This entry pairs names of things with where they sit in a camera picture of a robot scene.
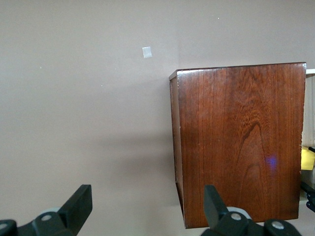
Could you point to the small tape piece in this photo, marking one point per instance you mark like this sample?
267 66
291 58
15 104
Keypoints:
147 52

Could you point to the dark brown wooden cabinet box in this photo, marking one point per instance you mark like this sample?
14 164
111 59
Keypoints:
233 147

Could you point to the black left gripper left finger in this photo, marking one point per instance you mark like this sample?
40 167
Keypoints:
73 211

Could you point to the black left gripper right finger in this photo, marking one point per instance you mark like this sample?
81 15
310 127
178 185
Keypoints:
216 214

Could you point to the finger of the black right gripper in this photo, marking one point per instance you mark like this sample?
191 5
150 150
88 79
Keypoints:
310 194
312 149

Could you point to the yellow block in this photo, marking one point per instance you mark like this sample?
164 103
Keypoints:
307 158

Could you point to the brown paper table cover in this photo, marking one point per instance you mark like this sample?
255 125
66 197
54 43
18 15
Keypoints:
73 98

